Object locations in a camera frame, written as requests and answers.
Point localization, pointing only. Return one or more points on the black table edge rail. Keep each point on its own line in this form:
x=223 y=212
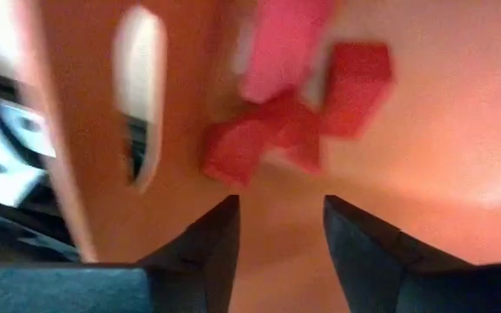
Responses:
x=15 y=235

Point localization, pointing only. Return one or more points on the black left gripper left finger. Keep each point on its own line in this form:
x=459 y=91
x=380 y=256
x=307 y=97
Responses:
x=198 y=261

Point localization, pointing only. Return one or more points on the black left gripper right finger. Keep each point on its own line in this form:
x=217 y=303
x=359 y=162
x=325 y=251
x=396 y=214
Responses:
x=372 y=269

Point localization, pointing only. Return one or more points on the red block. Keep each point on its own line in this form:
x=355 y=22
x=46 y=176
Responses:
x=357 y=87
x=233 y=152
x=300 y=130

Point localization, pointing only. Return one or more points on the pink block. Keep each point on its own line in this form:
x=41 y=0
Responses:
x=285 y=48

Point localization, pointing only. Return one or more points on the orange plastic bin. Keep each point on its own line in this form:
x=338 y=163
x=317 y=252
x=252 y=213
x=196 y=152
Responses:
x=429 y=130

